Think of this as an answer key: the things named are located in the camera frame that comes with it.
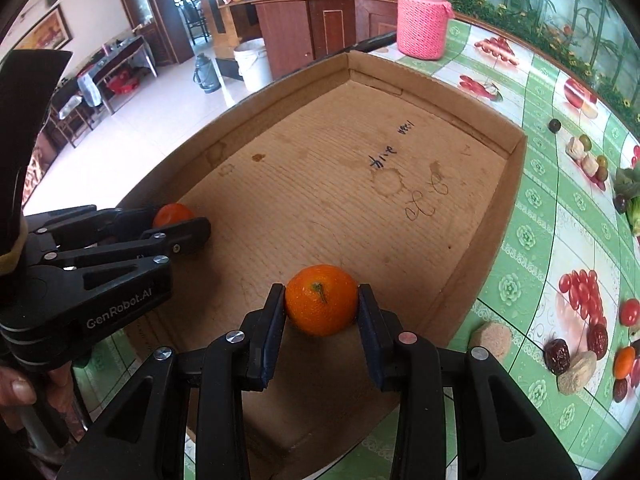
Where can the dark thermos kettle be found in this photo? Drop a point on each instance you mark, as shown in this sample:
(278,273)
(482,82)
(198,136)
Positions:
(205,75)

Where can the wooden sideboard cabinet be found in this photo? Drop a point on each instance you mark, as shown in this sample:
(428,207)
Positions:
(299,32)

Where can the person's left hand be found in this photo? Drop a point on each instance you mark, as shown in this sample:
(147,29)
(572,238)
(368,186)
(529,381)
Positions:
(17,390)

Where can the small orange tangerine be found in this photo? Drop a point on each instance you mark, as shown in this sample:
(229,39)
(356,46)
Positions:
(170,214)

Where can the wrinkled red jujube date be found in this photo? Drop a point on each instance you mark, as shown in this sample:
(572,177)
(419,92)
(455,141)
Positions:
(557,356)

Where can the pink knitted-sleeve jar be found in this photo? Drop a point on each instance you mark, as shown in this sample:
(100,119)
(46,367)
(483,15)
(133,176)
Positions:
(422,28)

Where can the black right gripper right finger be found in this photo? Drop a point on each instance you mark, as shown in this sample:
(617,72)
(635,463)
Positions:
(499,433)

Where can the dark red jujube date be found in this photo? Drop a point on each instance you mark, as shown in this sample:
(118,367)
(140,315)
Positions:
(597,340)

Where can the dark olive fruit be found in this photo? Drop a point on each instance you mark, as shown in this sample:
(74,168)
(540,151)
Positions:
(554,125)

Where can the large orange tangerine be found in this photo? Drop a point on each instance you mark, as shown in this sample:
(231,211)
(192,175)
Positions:
(321,300)

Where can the shallow cardboard tray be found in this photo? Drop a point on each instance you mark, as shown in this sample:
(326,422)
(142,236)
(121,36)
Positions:
(402,181)

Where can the red tomato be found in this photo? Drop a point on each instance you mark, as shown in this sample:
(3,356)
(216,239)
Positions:
(629,312)

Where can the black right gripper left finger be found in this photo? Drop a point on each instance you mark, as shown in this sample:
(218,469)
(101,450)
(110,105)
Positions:
(140,434)

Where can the beige root chunk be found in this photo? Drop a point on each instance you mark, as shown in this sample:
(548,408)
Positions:
(581,369)
(496,338)

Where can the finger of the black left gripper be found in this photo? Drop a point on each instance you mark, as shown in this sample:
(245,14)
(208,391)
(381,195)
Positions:
(90,223)
(179,239)

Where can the green leafy bok choy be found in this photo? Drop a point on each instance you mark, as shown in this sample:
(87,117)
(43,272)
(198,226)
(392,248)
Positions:
(626,196)

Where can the dark purple round fruit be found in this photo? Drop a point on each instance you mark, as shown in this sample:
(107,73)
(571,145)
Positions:
(620,389)

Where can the white plastic bucket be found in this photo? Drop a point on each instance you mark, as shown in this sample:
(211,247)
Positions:
(253,64)

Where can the flower painted glass screen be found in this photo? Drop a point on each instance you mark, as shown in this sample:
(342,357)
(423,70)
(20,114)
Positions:
(587,37)

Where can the green fruit-print tablecloth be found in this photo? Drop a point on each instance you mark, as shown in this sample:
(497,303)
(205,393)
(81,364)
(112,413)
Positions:
(562,223)

